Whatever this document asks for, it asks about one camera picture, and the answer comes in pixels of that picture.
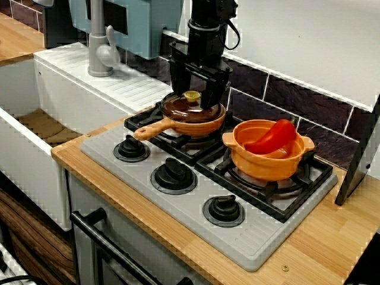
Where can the grey toy faucet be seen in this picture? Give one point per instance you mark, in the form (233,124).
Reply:
(98,44)

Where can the white toy sink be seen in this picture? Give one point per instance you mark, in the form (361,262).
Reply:
(74,89)

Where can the dark tile backsplash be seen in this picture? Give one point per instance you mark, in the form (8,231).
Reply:
(320,118)

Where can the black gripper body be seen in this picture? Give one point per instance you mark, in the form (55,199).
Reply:
(205,44)

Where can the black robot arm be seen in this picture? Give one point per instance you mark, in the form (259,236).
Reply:
(207,12)

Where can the brown transparent pan lid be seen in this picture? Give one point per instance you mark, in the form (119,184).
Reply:
(184,110)

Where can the grey toy stove plate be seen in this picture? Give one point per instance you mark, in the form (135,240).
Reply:
(231,240)

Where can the orange toy frying pan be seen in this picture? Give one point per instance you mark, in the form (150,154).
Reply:
(196,127)

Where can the teal toy cabinet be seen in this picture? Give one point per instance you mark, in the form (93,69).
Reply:
(148,26)

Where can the red toy chili pepper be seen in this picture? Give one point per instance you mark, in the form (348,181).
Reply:
(276,133)

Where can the aluminium frame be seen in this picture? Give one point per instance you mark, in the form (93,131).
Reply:
(12,267)

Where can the grey oven door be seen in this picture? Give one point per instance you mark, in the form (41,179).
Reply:
(84,246)

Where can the orange toy pot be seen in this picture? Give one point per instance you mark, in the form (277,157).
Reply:
(264,169)

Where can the dark grey board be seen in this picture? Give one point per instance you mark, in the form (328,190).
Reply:
(359,160)

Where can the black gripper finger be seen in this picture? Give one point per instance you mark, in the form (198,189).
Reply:
(181,77)
(215,92)

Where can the black burner grate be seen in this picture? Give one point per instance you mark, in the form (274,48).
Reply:
(219,167)
(178,142)

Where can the black stove knob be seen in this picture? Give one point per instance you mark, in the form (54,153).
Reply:
(173,175)
(223,209)
(130,148)

